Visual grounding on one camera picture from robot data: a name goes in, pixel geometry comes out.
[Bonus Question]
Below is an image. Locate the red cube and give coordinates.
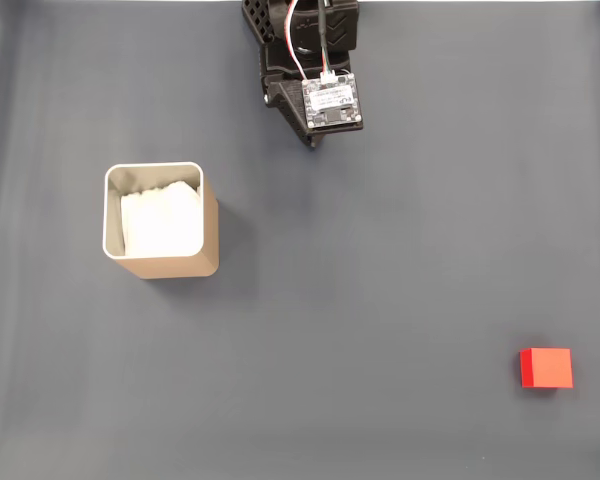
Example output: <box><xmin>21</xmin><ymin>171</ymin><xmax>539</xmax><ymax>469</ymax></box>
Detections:
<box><xmin>519</xmin><ymin>347</ymin><xmax>575</xmax><ymax>390</ymax></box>

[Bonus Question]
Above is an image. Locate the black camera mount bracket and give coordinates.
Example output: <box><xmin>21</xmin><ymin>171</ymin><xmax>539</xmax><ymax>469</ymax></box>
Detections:
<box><xmin>268</xmin><ymin>78</ymin><xmax>307</xmax><ymax>109</ymax></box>

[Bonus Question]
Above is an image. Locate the bare camera circuit board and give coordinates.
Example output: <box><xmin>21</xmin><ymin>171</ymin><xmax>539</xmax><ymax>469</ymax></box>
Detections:
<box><xmin>300</xmin><ymin>73</ymin><xmax>365</xmax><ymax>132</ymax></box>

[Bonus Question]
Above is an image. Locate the white crumpled tissue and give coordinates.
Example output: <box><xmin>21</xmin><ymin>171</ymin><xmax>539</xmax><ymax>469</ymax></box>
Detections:
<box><xmin>119</xmin><ymin>180</ymin><xmax>203</xmax><ymax>259</ymax></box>

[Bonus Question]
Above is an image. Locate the black camera cable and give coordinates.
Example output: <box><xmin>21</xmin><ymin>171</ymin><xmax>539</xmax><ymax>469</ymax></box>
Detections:
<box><xmin>315</xmin><ymin>0</ymin><xmax>337</xmax><ymax>84</ymax></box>

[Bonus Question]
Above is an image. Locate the beige open box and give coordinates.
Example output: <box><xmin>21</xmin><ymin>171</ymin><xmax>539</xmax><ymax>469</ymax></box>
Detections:
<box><xmin>101</xmin><ymin>161</ymin><xmax>220</xmax><ymax>280</ymax></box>

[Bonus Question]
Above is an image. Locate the white red black servo cable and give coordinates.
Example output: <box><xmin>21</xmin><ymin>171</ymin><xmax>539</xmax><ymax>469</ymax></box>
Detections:
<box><xmin>283</xmin><ymin>0</ymin><xmax>309</xmax><ymax>81</ymax></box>

